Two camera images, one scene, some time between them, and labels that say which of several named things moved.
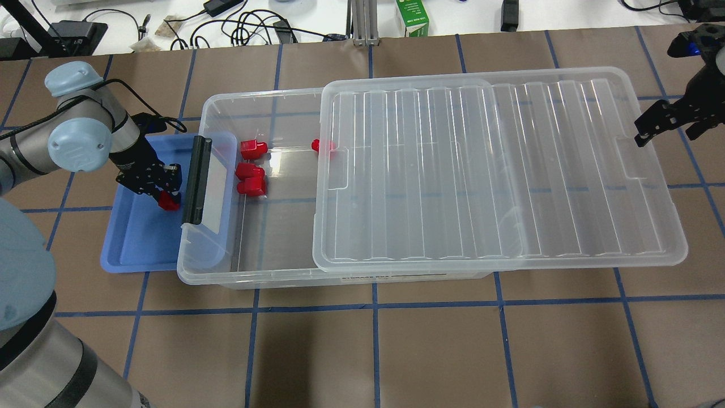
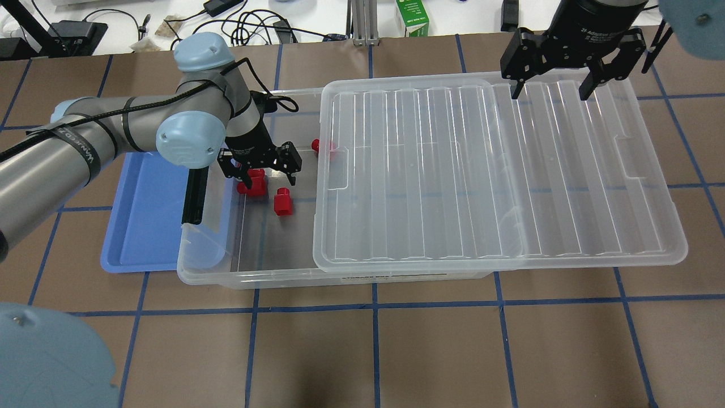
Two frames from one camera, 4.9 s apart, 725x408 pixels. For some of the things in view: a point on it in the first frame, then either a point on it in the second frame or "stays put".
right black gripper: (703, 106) to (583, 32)
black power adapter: (216, 8) stays put
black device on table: (510, 16) stays put
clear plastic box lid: (448, 169) stays put
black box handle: (196, 180) stays put
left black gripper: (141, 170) to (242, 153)
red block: (252, 186) stays put
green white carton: (414, 17) stays put
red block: (166, 202) to (282, 202)
